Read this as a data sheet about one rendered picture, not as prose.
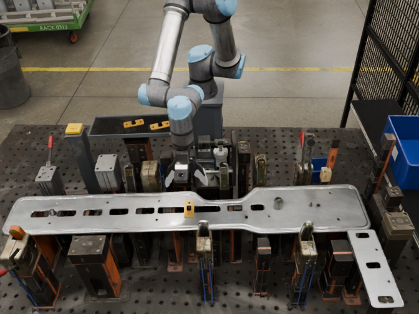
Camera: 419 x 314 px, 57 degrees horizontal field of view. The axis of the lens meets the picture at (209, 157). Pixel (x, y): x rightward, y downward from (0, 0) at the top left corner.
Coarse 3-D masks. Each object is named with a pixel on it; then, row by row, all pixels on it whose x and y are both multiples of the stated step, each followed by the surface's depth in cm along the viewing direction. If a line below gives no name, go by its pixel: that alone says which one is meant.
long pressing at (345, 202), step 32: (160, 192) 155; (192, 192) 154; (256, 192) 153; (288, 192) 153; (320, 192) 152; (352, 192) 151; (32, 224) 146; (64, 224) 145; (96, 224) 145; (128, 224) 144; (160, 224) 143; (192, 224) 143; (224, 224) 142; (256, 224) 142; (288, 224) 141; (320, 224) 140; (352, 224) 140
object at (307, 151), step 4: (304, 136) 146; (308, 136) 145; (312, 136) 145; (304, 140) 146; (308, 140) 143; (312, 140) 142; (304, 144) 146; (308, 144) 143; (312, 144) 143; (304, 148) 147; (308, 148) 148; (312, 148) 147; (304, 152) 148; (308, 152) 149; (312, 152) 148; (304, 156) 149; (308, 156) 150; (304, 160) 150; (308, 160) 151; (308, 164) 153; (308, 172) 154
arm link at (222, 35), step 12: (192, 0) 134; (204, 0) 133; (216, 0) 132; (228, 0) 132; (204, 12) 138; (216, 12) 136; (228, 12) 135; (216, 24) 142; (228, 24) 147; (216, 36) 152; (228, 36) 152; (216, 48) 160; (228, 48) 158; (216, 60) 169; (228, 60) 166; (240, 60) 170; (216, 72) 174; (228, 72) 172; (240, 72) 171
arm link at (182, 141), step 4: (192, 132) 126; (172, 136) 126; (176, 136) 125; (180, 136) 124; (184, 136) 125; (188, 136) 125; (192, 136) 127; (172, 140) 128; (176, 140) 126; (180, 140) 125; (184, 140) 125; (188, 140) 126; (192, 140) 128; (176, 144) 127; (180, 144) 126; (184, 144) 126; (188, 144) 127
